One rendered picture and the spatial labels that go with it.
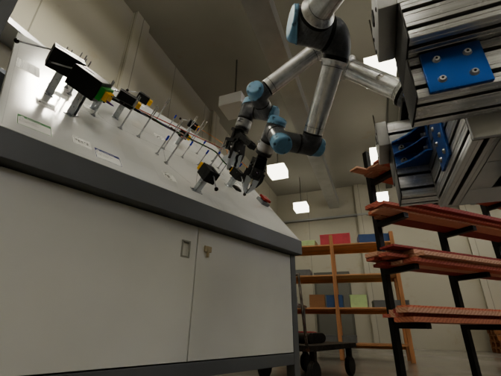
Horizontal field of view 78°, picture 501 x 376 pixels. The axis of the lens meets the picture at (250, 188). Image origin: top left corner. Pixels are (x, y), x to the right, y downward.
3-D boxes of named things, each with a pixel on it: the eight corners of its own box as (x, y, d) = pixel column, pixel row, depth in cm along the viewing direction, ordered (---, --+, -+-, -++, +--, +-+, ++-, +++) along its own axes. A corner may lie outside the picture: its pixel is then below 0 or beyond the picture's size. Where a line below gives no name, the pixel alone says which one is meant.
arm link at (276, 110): (269, 112, 135) (247, 108, 140) (276, 126, 144) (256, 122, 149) (275, 97, 137) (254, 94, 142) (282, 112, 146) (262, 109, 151)
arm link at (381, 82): (428, 104, 111) (313, 54, 139) (422, 127, 124) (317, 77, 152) (448, 80, 112) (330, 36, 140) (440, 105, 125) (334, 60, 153)
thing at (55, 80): (0, 66, 90) (21, 22, 87) (63, 97, 102) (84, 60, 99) (-3, 71, 85) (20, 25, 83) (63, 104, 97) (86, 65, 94)
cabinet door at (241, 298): (295, 352, 124) (291, 254, 140) (188, 362, 86) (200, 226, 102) (290, 352, 126) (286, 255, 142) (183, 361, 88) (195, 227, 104)
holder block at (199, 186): (200, 204, 101) (218, 180, 99) (188, 183, 109) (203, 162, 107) (210, 207, 104) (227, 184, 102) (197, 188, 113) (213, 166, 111)
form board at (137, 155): (-11, 130, 63) (-8, 122, 63) (16, 35, 134) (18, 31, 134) (297, 242, 145) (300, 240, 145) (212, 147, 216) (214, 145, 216)
